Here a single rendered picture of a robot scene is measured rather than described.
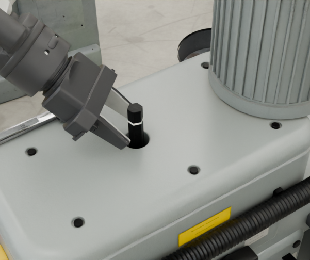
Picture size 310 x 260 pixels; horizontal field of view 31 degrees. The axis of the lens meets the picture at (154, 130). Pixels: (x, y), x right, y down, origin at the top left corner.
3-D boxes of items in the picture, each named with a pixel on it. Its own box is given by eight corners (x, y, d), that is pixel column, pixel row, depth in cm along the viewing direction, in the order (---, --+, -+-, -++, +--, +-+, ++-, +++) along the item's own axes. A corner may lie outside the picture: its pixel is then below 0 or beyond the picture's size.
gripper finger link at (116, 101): (143, 113, 79) (108, 87, 77) (129, 123, 81) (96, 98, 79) (145, 106, 80) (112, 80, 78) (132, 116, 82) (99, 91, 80)
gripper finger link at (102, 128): (120, 148, 77) (84, 122, 75) (133, 138, 75) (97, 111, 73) (116, 156, 76) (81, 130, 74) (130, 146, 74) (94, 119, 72)
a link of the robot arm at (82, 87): (92, 93, 84) (26, 44, 80) (128, 60, 77) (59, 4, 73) (62, 153, 75) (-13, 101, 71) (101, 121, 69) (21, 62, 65)
